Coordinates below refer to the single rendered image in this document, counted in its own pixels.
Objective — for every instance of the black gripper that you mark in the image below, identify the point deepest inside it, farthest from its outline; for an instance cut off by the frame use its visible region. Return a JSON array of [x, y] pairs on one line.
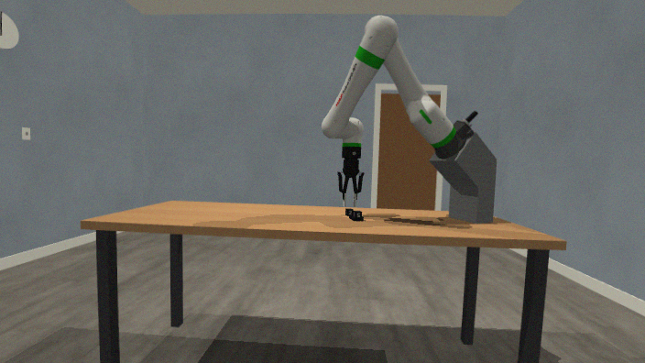
[[350, 170]]

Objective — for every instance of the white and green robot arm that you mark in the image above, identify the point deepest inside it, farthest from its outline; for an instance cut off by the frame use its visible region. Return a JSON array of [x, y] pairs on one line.
[[380, 44]]

